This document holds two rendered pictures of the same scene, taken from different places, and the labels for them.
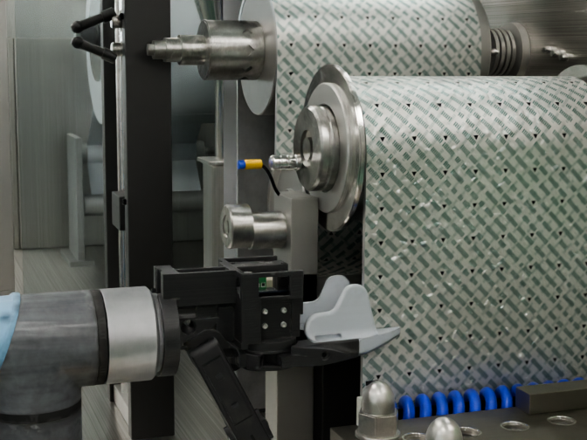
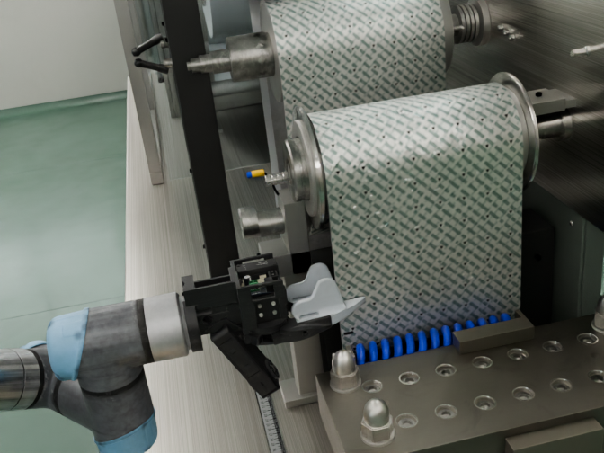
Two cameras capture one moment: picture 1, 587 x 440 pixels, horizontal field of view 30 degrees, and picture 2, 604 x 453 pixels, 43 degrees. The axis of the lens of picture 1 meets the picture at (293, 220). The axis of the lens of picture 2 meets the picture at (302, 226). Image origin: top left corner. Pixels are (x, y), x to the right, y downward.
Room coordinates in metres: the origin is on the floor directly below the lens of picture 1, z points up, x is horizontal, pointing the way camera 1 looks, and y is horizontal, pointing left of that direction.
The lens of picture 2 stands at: (0.14, -0.17, 1.57)
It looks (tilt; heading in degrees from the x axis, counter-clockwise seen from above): 25 degrees down; 10
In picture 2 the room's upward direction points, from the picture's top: 7 degrees counter-clockwise
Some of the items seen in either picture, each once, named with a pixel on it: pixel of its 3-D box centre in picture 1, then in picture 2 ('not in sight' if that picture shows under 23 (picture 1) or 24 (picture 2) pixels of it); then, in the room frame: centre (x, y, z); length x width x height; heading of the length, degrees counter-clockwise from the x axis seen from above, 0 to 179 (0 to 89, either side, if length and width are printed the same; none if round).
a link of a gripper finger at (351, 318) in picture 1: (355, 318); (328, 298); (0.89, -0.05, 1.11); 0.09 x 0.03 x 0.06; 108
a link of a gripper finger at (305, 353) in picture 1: (305, 349); (293, 324); (0.87, -0.01, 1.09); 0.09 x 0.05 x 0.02; 108
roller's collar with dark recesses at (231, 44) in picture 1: (230, 50); (250, 57); (1.20, 0.07, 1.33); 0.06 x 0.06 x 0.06; 19
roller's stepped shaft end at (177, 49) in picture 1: (175, 50); (208, 63); (1.18, 0.13, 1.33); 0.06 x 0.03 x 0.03; 109
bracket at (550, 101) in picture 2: not in sight; (543, 99); (1.07, -0.32, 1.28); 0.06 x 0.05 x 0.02; 109
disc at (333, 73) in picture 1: (330, 147); (307, 167); (0.97, -0.03, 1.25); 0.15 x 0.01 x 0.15; 19
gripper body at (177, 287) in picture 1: (227, 318); (236, 306); (0.87, 0.05, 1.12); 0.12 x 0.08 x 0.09; 109
